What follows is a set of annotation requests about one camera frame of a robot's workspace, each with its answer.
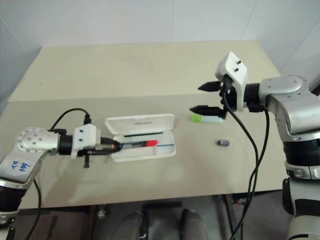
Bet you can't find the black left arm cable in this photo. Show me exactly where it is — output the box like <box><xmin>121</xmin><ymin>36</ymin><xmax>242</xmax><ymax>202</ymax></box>
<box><xmin>33</xmin><ymin>107</ymin><xmax>92</xmax><ymax>240</ymax></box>

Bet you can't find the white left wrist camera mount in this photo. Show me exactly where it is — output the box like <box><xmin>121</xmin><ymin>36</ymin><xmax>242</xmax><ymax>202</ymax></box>
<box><xmin>70</xmin><ymin>124</ymin><xmax>97</xmax><ymax>160</ymax></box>

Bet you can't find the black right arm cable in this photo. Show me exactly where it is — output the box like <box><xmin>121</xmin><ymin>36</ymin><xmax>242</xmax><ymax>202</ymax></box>
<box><xmin>246</xmin><ymin>109</ymin><xmax>271</xmax><ymax>201</ymax></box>

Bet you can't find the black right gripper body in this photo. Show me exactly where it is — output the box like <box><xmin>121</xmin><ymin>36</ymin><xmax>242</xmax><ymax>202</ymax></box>
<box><xmin>217</xmin><ymin>74</ymin><xmax>239</xmax><ymax>119</ymax></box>

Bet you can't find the dark brown table leg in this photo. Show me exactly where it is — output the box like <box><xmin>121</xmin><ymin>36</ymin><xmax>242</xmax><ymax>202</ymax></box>
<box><xmin>216</xmin><ymin>194</ymin><xmax>237</xmax><ymax>240</ymax></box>

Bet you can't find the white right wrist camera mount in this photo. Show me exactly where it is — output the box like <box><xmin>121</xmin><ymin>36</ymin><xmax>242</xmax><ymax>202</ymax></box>
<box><xmin>215</xmin><ymin>51</ymin><xmax>249</xmax><ymax>113</ymax></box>

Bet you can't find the white pencil case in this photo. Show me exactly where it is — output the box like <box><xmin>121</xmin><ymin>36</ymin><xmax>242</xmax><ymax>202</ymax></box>
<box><xmin>104</xmin><ymin>113</ymin><xmax>177</xmax><ymax>164</ymax></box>

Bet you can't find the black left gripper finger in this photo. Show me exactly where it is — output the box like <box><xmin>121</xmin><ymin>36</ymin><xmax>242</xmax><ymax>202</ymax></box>
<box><xmin>100</xmin><ymin>137</ymin><xmax>122</xmax><ymax>149</ymax></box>
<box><xmin>95</xmin><ymin>147</ymin><xmax>122</xmax><ymax>155</ymax></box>

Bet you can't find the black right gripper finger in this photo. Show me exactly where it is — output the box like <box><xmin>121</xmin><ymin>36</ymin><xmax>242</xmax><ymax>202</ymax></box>
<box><xmin>189</xmin><ymin>104</ymin><xmax>223</xmax><ymax>118</ymax></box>
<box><xmin>197</xmin><ymin>80</ymin><xmax>222</xmax><ymax>93</ymax></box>

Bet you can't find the green capped marker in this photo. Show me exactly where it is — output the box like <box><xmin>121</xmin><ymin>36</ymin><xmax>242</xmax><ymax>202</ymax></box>
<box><xmin>191</xmin><ymin>114</ymin><xmax>224</xmax><ymax>124</ymax></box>

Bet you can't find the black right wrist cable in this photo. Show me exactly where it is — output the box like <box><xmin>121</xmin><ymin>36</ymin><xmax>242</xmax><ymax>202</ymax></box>
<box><xmin>221</xmin><ymin>74</ymin><xmax>259</xmax><ymax>240</ymax></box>

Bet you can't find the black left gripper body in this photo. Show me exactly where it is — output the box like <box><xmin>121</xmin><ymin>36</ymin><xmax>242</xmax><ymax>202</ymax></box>
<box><xmin>76</xmin><ymin>136</ymin><xmax>106</xmax><ymax>169</ymax></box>

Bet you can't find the red marker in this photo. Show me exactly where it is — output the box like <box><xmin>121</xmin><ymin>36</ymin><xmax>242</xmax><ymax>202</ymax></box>
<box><xmin>112</xmin><ymin>139</ymin><xmax>160</xmax><ymax>151</ymax></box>

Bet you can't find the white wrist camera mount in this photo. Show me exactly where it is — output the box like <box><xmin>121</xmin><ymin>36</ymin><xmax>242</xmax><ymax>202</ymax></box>
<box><xmin>215</xmin><ymin>51</ymin><xmax>249</xmax><ymax>113</ymax></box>
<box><xmin>70</xmin><ymin>124</ymin><xmax>97</xmax><ymax>160</ymax></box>

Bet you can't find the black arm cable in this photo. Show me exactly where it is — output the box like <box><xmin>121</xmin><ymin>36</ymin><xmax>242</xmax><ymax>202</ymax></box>
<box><xmin>246</xmin><ymin>109</ymin><xmax>271</xmax><ymax>201</ymax></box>
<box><xmin>33</xmin><ymin>107</ymin><xmax>92</xmax><ymax>240</ymax></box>

